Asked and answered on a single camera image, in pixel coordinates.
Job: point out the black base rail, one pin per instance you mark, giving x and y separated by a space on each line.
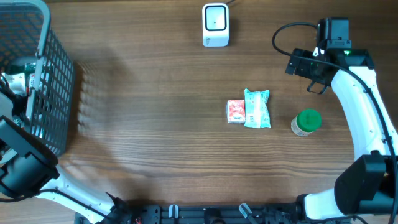
277 213

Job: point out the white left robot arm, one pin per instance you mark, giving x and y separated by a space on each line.
30 169

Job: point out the grey plastic shopping basket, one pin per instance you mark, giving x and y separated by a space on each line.
26 32

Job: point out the orange small snack box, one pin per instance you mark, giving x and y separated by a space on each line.
235 111

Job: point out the white barcode scanner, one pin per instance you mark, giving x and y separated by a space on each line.
215 24

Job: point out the green lid jar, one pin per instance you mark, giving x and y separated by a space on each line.
306 122

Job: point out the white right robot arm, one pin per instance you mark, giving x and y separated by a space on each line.
369 185

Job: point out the teal tissue pack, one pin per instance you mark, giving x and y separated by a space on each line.
256 111

